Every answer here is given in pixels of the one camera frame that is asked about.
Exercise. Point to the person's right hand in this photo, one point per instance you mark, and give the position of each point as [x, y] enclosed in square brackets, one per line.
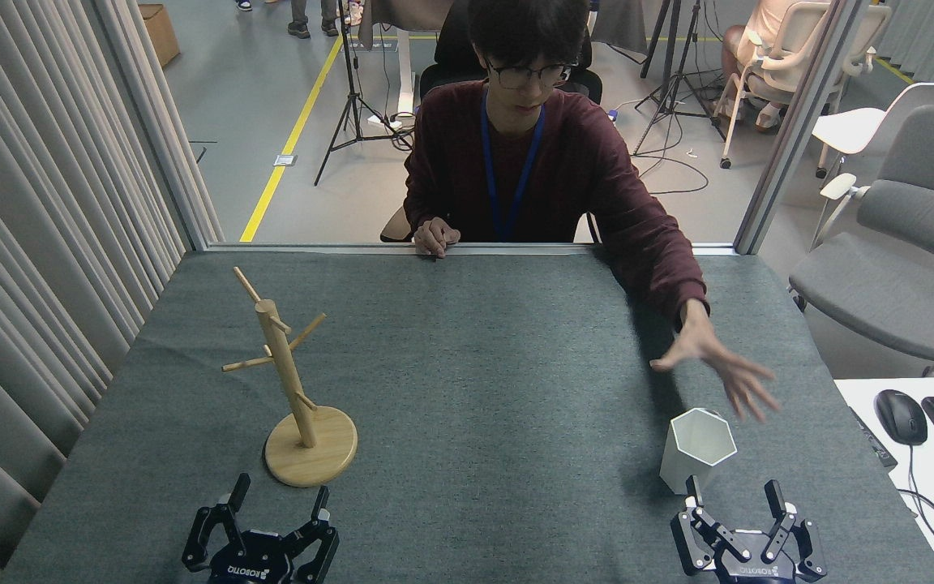
[436, 235]

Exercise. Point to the person in dark red top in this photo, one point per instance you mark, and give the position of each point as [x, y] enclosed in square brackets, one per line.
[572, 174]

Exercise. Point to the wooden cup rack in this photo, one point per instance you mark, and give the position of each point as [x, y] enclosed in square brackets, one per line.
[309, 454]

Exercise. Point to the seated person in background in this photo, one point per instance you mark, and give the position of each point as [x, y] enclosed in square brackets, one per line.
[767, 24]

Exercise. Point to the black office chair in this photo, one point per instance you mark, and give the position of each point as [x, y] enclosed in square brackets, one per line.
[451, 57]

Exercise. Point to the black tripod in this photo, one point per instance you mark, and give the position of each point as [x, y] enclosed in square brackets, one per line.
[672, 81]
[351, 97]

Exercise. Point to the brown cardboard box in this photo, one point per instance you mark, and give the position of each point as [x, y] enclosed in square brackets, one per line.
[160, 32]

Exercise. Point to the person's left hand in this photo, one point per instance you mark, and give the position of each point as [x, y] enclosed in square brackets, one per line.
[710, 349]

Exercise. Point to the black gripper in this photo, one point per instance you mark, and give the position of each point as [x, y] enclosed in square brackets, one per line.
[252, 560]
[755, 564]

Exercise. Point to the grey pleated curtain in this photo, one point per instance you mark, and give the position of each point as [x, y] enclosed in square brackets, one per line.
[933, 40]

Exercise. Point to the black glasses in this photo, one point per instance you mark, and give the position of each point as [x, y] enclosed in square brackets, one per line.
[528, 75]

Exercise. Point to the white hexagonal cup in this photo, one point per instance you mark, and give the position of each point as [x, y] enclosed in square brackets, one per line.
[694, 458]

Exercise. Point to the white office chair on wheels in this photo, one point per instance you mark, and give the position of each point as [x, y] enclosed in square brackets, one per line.
[799, 49]

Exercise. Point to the white side desk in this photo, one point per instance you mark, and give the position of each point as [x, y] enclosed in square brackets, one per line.
[921, 503]

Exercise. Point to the silver post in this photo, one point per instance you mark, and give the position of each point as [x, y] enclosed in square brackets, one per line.
[795, 122]

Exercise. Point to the white standing desk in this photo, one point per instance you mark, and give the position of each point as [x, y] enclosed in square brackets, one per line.
[406, 57]

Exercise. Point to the standing person's legs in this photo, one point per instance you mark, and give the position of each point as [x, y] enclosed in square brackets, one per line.
[309, 16]

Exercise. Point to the silver floor socket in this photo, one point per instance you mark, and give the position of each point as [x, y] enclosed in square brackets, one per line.
[285, 160]

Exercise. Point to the black computer mouse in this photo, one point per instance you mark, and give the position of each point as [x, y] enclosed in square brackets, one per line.
[901, 418]

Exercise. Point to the beige pleated curtain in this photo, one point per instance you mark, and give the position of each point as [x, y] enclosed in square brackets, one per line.
[29, 243]

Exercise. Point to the white plastic chair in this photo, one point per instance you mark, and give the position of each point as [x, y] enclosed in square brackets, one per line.
[856, 130]

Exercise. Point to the grey upholstered chair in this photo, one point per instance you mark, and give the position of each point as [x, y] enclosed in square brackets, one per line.
[897, 276]

